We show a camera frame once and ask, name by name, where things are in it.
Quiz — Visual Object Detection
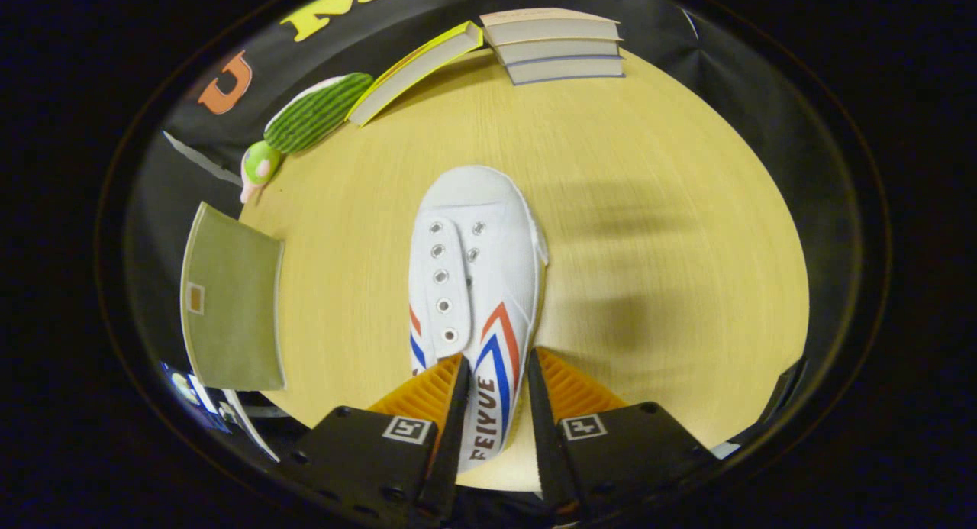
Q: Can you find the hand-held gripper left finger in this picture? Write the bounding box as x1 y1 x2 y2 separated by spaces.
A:
279 353 472 524

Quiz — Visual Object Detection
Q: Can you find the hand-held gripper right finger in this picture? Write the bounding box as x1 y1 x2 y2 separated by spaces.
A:
527 347 718 524

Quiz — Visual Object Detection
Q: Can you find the white canvas shoe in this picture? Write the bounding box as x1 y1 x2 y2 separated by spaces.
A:
408 165 550 473

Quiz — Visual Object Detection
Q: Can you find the pink and green plush toy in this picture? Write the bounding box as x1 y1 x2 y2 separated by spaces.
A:
239 140 282 205

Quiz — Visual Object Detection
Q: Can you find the green striped watermelon plush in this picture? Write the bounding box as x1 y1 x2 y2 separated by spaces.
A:
263 72 375 156

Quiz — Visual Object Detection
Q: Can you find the yellow book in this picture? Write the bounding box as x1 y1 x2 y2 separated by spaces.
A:
346 21 485 127

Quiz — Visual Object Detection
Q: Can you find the grey-blue cover book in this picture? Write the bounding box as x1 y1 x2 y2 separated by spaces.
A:
504 54 627 85

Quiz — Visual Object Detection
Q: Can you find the thin white book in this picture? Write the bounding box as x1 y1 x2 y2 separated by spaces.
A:
492 37 625 66

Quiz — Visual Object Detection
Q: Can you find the thick tan cover book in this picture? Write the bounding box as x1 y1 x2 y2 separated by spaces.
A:
479 8 623 47

